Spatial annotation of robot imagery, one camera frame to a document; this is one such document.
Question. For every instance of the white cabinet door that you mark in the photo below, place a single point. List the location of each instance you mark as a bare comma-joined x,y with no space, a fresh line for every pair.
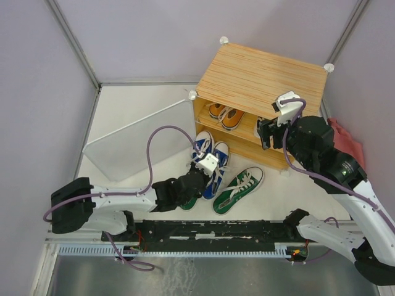
122,153

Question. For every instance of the pink cloth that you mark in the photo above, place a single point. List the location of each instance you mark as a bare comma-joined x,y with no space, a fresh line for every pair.
344,142

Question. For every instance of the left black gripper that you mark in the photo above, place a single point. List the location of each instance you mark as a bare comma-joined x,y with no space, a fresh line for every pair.
205,176

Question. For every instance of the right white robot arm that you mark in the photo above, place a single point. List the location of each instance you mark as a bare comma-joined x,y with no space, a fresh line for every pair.
371,252

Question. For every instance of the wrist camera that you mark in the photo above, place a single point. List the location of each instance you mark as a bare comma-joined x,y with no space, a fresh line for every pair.
207,164
288,105

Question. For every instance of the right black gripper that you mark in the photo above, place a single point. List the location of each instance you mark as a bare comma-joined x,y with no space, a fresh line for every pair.
276,143

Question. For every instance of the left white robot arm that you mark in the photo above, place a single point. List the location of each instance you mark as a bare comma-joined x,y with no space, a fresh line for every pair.
81,205

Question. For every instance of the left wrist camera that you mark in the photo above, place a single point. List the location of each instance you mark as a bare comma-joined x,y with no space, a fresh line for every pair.
207,164

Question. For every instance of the wooden shoe cabinet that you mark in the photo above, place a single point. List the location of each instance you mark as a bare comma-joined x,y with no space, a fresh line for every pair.
250,80

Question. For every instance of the blue sneaker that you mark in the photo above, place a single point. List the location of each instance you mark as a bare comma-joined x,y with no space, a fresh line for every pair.
221,152
204,144

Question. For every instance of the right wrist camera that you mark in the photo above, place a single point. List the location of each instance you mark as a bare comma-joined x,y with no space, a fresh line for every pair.
288,105

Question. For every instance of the black sneaker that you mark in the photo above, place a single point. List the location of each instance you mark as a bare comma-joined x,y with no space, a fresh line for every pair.
259,129

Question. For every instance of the green sneaker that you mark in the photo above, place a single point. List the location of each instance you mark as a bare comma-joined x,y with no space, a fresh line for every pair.
190,204
244,183

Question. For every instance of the light blue cable duct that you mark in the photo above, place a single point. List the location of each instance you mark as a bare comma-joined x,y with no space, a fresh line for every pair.
107,250

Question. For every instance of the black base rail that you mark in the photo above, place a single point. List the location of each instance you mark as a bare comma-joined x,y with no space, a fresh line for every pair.
258,235

